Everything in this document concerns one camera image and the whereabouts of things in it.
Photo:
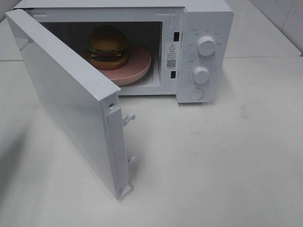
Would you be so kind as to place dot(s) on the round white door button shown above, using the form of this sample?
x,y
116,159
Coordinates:
x,y
196,94

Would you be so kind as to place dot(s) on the pink round plate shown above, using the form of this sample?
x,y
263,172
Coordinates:
x,y
139,62

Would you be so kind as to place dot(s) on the white microwave door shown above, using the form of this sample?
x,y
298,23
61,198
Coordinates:
x,y
82,101

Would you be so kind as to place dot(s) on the toy burger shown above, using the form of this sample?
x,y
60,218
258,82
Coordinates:
x,y
108,48

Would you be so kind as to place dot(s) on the lower white microwave knob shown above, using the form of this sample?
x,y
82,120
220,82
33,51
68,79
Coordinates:
x,y
201,75

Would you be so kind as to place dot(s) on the white microwave knob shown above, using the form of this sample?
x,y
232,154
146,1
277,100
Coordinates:
x,y
206,45
201,75

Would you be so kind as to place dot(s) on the white microwave oven body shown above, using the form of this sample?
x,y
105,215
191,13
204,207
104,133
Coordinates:
x,y
168,29

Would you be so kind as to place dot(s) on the upper white microwave knob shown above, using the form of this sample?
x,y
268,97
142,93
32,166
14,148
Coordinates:
x,y
206,45

